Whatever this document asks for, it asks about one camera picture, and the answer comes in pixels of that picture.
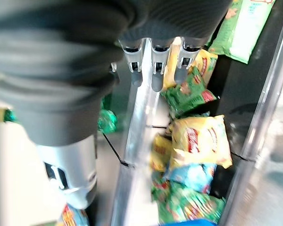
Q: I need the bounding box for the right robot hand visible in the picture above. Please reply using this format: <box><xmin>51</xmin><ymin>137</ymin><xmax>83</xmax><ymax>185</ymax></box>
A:
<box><xmin>0</xmin><ymin>0</ymin><xmax>233</xmax><ymax>210</ymax></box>

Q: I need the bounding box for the shiny green snack bag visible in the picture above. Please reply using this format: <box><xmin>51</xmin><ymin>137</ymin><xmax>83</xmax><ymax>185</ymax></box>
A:
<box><xmin>98</xmin><ymin>94</ymin><xmax>118</xmax><ymax>135</ymax></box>

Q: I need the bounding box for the green packet with yellow tag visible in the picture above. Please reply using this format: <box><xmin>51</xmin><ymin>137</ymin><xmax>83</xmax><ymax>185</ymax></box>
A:
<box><xmin>0</xmin><ymin>107</ymin><xmax>18</xmax><ymax>123</ymax></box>

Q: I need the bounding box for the black zip tie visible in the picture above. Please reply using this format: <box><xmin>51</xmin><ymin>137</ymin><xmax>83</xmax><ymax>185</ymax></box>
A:
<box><xmin>101</xmin><ymin>133</ymin><xmax>135</xmax><ymax>168</ymax></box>
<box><xmin>231</xmin><ymin>152</ymin><xmax>260</xmax><ymax>162</ymax></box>

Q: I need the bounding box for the white shelf side panel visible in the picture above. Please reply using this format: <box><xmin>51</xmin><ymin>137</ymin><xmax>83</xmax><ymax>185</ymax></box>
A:
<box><xmin>0</xmin><ymin>121</ymin><xmax>68</xmax><ymax>226</ymax></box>

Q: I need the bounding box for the green snack bag red label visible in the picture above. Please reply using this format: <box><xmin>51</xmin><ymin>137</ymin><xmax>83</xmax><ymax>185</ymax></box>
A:
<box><xmin>160</xmin><ymin>67</ymin><xmax>217</xmax><ymax>118</ymax></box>

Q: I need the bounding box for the small yellow snack bag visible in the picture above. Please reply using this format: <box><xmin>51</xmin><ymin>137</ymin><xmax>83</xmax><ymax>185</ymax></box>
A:
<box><xmin>150</xmin><ymin>133</ymin><xmax>173</xmax><ymax>172</ymax></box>

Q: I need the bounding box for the yellow snack bag red logo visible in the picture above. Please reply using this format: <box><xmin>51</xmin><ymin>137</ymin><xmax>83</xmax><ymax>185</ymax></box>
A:
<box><xmin>162</xmin><ymin>36</ymin><xmax>219</xmax><ymax>91</ymax></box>

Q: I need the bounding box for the orange and blue snack bag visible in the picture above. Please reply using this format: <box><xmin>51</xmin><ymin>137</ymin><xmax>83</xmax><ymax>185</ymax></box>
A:
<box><xmin>58</xmin><ymin>203</ymin><xmax>90</xmax><ymax>226</ymax></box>

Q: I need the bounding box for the large yellow chips bag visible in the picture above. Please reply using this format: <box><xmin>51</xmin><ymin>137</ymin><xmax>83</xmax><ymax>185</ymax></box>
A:
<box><xmin>168</xmin><ymin>114</ymin><xmax>233</xmax><ymax>169</ymax></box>

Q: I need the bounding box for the light blue snack bag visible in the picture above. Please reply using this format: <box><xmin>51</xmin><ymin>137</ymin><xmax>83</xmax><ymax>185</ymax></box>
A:
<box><xmin>164</xmin><ymin>162</ymin><xmax>217</xmax><ymax>195</ymax></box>

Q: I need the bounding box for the black shelf board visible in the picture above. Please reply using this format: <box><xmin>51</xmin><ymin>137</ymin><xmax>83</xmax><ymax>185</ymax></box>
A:
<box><xmin>202</xmin><ymin>14</ymin><xmax>283</xmax><ymax>226</ymax></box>

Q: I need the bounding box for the large green white snack bag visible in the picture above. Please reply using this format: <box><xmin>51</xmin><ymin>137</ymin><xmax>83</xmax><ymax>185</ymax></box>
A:
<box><xmin>207</xmin><ymin>0</ymin><xmax>275</xmax><ymax>65</ymax></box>

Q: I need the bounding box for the green snack bag red print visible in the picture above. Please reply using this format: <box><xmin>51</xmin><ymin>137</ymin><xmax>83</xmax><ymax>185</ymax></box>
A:
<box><xmin>152</xmin><ymin>174</ymin><xmax>227</xmax><ymax>224</ymax></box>

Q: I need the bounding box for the clear acrylic shelf rail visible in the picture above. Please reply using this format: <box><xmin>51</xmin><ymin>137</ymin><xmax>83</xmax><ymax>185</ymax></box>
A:
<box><xmin>218</xmin><ymin>2</ymin><xmax>283</xmax><ymax>226</ymax></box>
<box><xmin>110</xmin><ymin>37</ymin><xmax>162</xmax><ymax>226</ymax></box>

